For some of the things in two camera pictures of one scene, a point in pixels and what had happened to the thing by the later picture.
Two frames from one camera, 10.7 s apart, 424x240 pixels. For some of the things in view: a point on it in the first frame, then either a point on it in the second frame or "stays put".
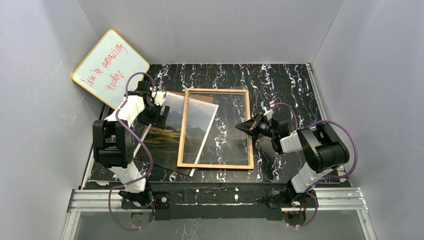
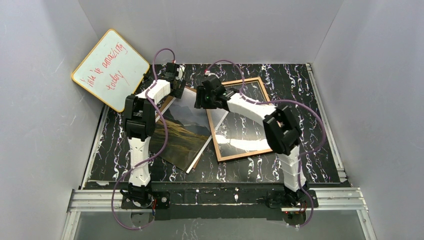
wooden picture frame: x=250 y=166 -> x=211 y=127
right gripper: x=257 y=125 -> x=201 y=99
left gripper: x=158 y=116 -> x=179 y=87
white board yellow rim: x=104 y=71 stays put
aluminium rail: x=332 y=200 stays put
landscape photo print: x=160 y=147 stays put
